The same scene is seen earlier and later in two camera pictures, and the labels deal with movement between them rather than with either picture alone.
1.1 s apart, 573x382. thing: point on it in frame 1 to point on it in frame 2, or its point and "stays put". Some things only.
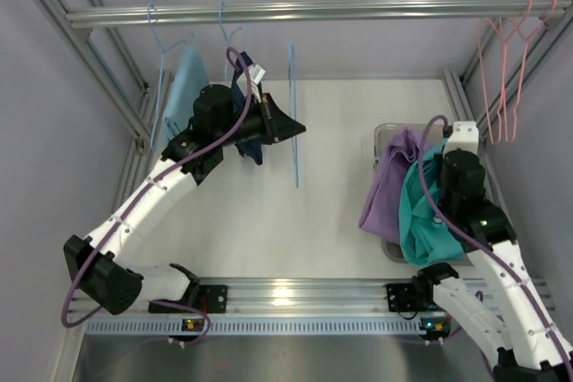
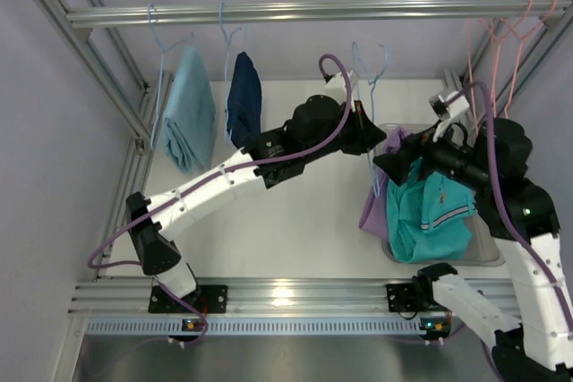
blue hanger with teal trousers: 293,104 to 373,81
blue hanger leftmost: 161,69 stays put
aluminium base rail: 303,299 stays put
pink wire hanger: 515,52 to 498,48
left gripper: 267,121 to 358,130
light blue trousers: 191,75 stays put
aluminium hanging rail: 456,10 stays put
